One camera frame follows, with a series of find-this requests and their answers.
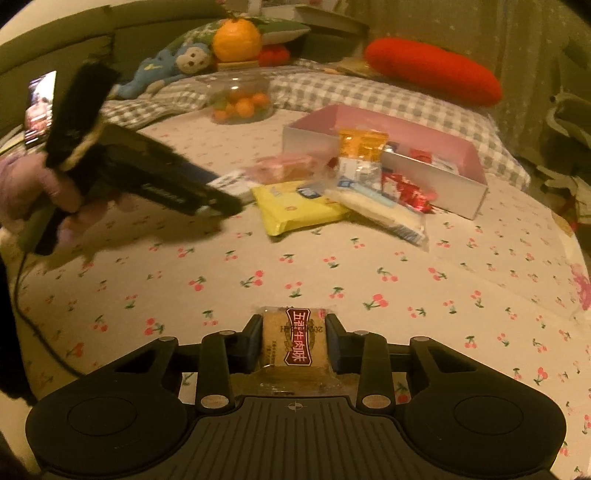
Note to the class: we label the person's left hand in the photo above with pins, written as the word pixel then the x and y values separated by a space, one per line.
pixel 27 194

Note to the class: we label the small red plush cushion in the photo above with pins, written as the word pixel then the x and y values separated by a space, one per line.
pixel 274 56

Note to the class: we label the blue monkey plush toy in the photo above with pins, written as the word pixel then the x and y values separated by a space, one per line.
pixel 191 57

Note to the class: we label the pile of small oranges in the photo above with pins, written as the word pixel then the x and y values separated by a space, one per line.
pixel 244 108

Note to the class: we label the cherry print bedsheet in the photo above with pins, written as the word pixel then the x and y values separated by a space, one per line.
pixel 415 300

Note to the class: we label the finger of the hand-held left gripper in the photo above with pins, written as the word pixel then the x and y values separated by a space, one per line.
pixel 214 194

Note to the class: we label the pink floral snack packet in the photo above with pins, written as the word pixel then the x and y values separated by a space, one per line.
pixel 281 166

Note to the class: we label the smartphone with lit screen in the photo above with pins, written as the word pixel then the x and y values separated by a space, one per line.
pixel 41 110

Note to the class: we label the grey checked blanket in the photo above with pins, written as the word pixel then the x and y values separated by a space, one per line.
pixel 161 101

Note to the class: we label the long clear rice cake packet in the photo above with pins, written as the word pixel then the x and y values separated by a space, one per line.
pixel 369 205

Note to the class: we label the glass jar with orange lid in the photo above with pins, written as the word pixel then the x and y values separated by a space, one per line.
pixel 236 39

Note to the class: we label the pink cardboard box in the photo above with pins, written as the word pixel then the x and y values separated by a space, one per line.
pixel 461 194

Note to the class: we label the green patterned pillow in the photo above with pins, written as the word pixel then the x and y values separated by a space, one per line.
pixel 281 30

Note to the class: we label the stack of books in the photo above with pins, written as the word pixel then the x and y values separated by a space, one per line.
pixel 323 16

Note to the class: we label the large red plush cushion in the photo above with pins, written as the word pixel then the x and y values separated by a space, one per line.
pixel 429 69

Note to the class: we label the grey checked pillow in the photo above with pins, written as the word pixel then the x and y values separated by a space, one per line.
pixel 323 87

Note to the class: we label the grey cardboard scraps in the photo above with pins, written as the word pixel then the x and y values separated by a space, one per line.
pixel 563 189

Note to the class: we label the large red white candy packet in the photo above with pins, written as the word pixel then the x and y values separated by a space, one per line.
pixel 399 187

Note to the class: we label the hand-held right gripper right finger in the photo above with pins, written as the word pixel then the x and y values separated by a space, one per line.
pixel 333 344

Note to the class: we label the brown snack packet red label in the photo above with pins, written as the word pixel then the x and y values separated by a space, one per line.
pixel 295 341

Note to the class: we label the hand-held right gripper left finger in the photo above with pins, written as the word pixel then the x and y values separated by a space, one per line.
pixel 253 344

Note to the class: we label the orange yellow snack packet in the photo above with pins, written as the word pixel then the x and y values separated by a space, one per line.
pixel 360 143

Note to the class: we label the green upholstered headboard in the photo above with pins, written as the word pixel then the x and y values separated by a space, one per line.
pixel 69 37

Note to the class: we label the yellowish flat packet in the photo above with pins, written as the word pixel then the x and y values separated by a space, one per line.
pixel 351 69

